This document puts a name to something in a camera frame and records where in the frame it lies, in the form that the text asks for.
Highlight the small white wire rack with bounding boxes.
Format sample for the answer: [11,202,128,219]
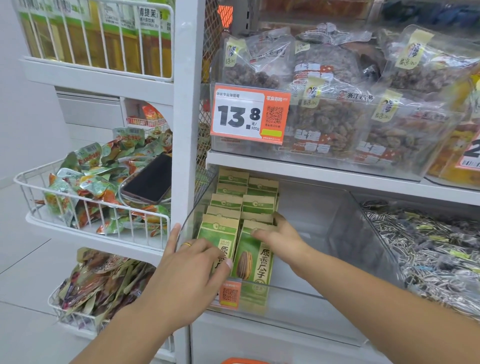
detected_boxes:
[125,116,168,128]

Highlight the white wire end rack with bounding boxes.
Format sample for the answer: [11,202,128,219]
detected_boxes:
[11,0,177,353]

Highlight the clear bin of nut bags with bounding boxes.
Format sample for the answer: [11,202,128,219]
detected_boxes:
[221,22,480,173]

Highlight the person's right hand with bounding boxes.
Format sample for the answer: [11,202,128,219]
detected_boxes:
[250,211,314,278]

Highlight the pile of brown snack bags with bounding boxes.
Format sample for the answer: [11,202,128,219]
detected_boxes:
[56,247,157,327]

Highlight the white store shelf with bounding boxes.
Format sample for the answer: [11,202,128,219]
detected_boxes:
[170,0,480,364]

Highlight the pile of green snack bags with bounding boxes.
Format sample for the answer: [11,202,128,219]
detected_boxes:
[35,127,173,237]

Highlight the empty clear plastic bin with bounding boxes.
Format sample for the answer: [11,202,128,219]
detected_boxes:
[176,168,404,348]

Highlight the row of green packets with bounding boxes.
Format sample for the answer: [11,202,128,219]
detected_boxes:
[196,167,280,312]

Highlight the stack of yellow snack bags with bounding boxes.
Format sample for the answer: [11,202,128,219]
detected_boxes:
[427,74,480,188]

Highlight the black smartphone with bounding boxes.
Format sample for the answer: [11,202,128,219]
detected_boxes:
[119,153,173,205]

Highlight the row of red orange packets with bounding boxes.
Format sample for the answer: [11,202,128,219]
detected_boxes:
[140,104,164,121]

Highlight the person's right forearm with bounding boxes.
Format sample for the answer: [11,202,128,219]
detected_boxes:
[296,245,480,364]

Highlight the green snack packet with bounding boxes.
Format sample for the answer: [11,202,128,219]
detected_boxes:
[231,220,277,312]
[196,214,241,275]

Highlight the person's left hand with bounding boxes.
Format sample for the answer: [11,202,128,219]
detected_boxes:
[140,223,234,333]

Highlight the person's left forearm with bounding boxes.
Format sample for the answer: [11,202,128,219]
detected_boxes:
[69,299,188,364]

